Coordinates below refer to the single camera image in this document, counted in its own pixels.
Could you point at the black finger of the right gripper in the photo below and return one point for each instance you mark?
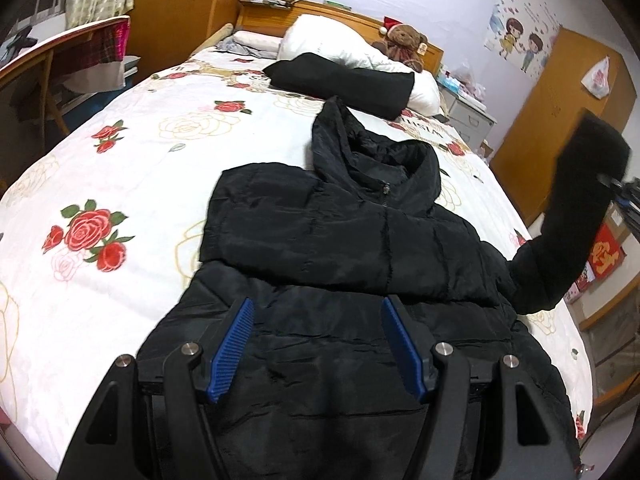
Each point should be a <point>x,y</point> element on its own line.
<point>626,200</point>

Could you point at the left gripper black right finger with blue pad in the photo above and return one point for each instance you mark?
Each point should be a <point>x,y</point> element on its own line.
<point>517,437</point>

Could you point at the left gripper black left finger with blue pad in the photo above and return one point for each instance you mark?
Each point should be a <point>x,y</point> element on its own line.
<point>135,428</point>

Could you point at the black hooded puffer jacket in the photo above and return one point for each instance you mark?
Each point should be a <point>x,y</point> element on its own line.
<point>317,394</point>

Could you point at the white plastic bag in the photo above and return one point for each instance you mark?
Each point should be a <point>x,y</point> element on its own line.
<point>595,80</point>

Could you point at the wooden door right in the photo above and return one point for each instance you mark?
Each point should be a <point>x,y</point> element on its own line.
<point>524,163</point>

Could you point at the white bedside cabinet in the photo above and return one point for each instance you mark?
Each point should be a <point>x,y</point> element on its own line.
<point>472,124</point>

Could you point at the white floral bed quilt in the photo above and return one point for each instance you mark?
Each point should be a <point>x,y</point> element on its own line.
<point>100,237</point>

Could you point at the folded black garment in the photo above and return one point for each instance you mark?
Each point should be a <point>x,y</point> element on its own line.
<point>384,95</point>

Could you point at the brown teddy bear santa hat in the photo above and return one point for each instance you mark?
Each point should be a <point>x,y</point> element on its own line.
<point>402,43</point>

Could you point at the white pillow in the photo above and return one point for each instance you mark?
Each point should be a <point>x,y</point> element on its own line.
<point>341,44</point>

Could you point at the wooden desk with plaid cloth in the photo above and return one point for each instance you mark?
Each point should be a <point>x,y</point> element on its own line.
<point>87,59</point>

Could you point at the grey folded cloth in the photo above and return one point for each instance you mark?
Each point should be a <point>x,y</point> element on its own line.
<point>230,45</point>

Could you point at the wooden headboard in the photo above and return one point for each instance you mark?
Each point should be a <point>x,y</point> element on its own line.
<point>274,21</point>

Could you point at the wooden wardrobe left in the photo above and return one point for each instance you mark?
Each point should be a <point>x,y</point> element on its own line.
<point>163,33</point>

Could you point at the cartoon couple wall sticker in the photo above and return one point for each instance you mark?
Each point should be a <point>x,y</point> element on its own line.
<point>522,32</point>

